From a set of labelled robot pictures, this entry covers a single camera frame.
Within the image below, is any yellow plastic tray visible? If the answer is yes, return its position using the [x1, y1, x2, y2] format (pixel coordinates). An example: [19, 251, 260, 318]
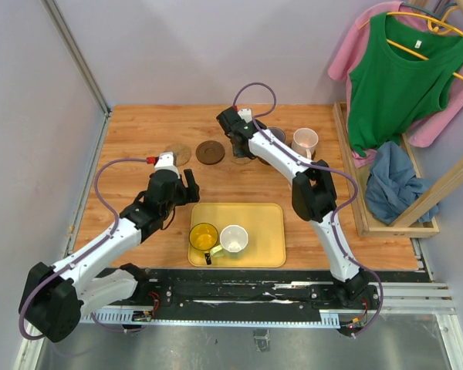
[188, 203, 286, 268]

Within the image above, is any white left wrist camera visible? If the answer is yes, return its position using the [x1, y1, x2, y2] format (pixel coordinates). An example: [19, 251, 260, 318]
[146, 152, 181, 178]

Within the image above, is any yellow clothes hanger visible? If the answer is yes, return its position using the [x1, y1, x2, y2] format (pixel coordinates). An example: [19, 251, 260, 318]
[360, 11, 463, 85]

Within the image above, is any dark brown wooden coaster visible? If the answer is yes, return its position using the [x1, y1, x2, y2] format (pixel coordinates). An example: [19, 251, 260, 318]
[257, 156, 270, 166]
[196, 140, 225, 165]

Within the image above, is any purple black mug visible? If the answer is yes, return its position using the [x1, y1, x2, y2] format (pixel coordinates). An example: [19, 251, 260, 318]
[269, 127, 286, 143]

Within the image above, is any white faceted mug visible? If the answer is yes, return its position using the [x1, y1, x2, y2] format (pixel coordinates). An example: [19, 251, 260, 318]
[210, 224, 248, 258]

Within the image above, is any green tank top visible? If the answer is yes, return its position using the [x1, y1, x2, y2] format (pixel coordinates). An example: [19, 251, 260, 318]
[346, 12, 463, 157]

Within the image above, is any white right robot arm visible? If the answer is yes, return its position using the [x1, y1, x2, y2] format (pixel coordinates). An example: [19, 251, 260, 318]
[216, 107, 368, 308]

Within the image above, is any pink mug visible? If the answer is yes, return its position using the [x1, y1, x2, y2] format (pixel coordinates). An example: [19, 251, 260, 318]
[290, 128, 319, 160]

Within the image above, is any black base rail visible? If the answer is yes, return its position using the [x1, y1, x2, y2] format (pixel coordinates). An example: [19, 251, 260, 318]
[116, 268, 380, 310]

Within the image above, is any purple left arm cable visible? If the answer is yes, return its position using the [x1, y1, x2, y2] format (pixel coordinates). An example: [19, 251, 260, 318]
[18, 156, 155, 355]

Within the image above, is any yellow glass mug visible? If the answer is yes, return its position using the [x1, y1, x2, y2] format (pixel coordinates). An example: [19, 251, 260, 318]
[189, 223, 218, 266]

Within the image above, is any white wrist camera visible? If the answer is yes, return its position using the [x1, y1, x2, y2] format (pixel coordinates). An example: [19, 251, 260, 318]
[237, 108, 252, 122]
[146, 152, 181, 178]

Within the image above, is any light wooden rack frame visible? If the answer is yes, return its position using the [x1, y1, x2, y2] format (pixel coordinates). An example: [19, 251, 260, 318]
[333, 102, 463, 238]

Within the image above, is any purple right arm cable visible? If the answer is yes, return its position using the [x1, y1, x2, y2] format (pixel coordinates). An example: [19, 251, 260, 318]
[231, 81, 384, 340]

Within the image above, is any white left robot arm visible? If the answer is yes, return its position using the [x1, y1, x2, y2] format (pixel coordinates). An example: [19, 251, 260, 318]
[19, 169, 200, 342]

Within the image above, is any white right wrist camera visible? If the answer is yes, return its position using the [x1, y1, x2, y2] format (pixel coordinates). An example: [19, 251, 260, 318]
[237, 108, 252, 122]

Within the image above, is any blue cloth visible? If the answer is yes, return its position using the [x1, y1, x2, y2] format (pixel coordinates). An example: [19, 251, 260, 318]
[365, 141, 434, 225]

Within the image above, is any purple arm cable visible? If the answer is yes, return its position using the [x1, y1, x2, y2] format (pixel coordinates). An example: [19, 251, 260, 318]
[231, 81, 384, 340]
[18, 156, 155, 355]

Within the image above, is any pink t-shirt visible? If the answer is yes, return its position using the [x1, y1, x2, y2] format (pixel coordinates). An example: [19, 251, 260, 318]
[328, 1, 463, 167]

